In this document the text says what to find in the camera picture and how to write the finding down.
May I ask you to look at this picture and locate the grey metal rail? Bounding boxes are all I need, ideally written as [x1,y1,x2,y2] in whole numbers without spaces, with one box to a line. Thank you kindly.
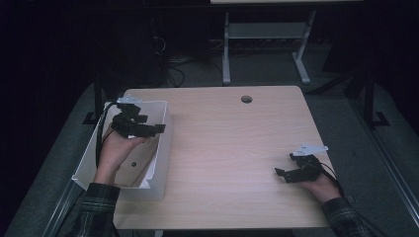
[349,98,419,228]
[41,180,84,237]

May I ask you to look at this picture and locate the black metal stand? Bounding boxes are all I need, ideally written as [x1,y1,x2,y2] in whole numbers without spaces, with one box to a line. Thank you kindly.
[362,70,391,127]

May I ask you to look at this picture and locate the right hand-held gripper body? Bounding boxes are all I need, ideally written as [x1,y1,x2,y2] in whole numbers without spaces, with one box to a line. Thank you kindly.
[290,142,329,183]

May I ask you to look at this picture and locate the white metal table frame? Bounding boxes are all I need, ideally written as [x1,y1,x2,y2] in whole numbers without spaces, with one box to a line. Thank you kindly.
[209,0,364,86]

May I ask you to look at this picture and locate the white plastic box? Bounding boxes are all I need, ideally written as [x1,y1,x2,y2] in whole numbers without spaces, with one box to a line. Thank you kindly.
[71,100,175,200]

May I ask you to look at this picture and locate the person's left hand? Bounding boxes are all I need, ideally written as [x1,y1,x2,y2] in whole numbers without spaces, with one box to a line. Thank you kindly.
[93,126,151,186]

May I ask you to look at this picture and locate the left hand-held gripper black cable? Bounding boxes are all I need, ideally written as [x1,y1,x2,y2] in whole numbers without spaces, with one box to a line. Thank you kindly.
[94,102,119,169]

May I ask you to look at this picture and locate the black floor cables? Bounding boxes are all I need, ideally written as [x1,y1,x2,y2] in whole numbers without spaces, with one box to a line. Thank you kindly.
[151,33,196,88]

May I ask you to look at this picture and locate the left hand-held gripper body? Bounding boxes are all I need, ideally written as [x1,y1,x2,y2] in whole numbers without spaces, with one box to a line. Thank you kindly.
[111,94,156,138]

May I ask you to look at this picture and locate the beige knitted garment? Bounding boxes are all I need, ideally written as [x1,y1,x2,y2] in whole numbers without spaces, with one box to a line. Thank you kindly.
[115,137,160,189]

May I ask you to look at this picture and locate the person's right hand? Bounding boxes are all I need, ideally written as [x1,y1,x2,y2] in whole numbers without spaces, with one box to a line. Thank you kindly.
[297,173,342,203]

